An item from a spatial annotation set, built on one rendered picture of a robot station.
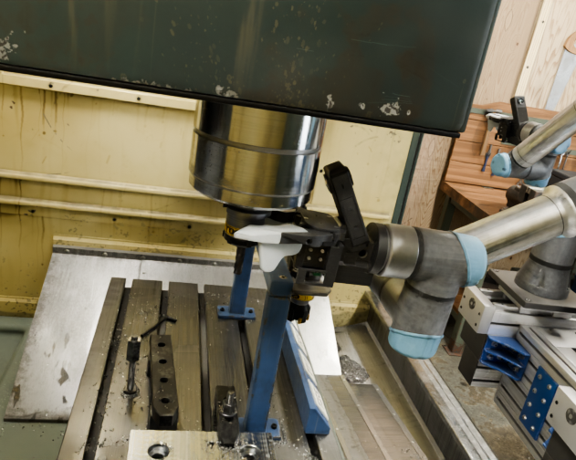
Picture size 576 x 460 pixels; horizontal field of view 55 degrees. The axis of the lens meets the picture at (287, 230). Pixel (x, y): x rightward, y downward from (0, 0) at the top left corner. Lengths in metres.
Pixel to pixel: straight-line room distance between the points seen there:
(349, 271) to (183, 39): 0.38
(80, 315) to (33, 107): 0.61
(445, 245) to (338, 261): 0.15
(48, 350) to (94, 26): 1.21
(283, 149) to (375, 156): 1.22
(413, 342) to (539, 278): 0.95
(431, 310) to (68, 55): 0.56
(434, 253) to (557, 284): 0.99
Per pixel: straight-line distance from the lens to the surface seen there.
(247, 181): 0.62
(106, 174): 1.76
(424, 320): 0.81
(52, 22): 0.56
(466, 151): 3.70
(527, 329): 1.72
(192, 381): 1.22
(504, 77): 3.80
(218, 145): 0.62
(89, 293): 1.75
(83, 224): 1.82
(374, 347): 1.92
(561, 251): 1.71
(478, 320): 1.68
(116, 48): 0.55
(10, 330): 1.95
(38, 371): 1.62
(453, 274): 0.79
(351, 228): 0.73
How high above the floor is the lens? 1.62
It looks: 20 degrees down
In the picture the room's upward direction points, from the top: 10 degrees clockwise
